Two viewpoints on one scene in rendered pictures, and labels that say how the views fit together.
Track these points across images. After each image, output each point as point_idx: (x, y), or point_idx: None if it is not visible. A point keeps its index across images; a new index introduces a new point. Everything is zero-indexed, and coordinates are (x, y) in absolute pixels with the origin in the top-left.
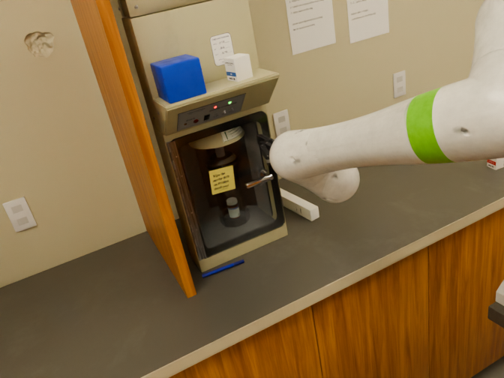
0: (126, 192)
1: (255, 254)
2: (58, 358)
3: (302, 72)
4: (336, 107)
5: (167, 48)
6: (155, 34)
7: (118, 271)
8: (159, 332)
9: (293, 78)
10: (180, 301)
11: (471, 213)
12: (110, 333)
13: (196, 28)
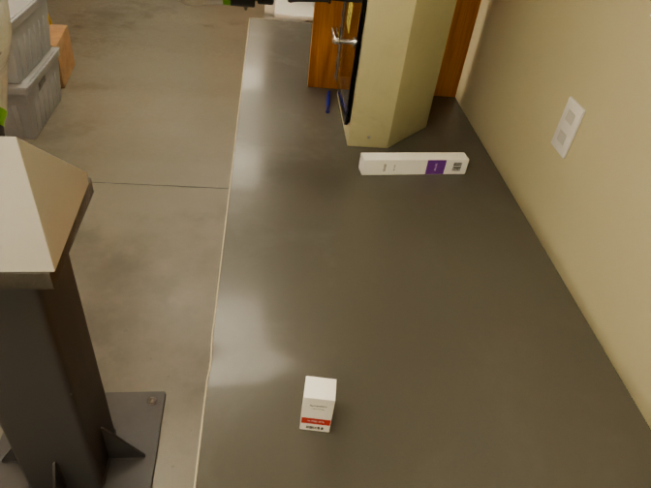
0: (474, 42)
1: (332, 121)
2: (301, 42)
3: (640, 68)
4: (632, 205)
5: None
6: None
7: None
8: (280, 67)
9: (624, 65)
10: (307, 79)
11: (220, 273)
12: (304, 56)
13: None
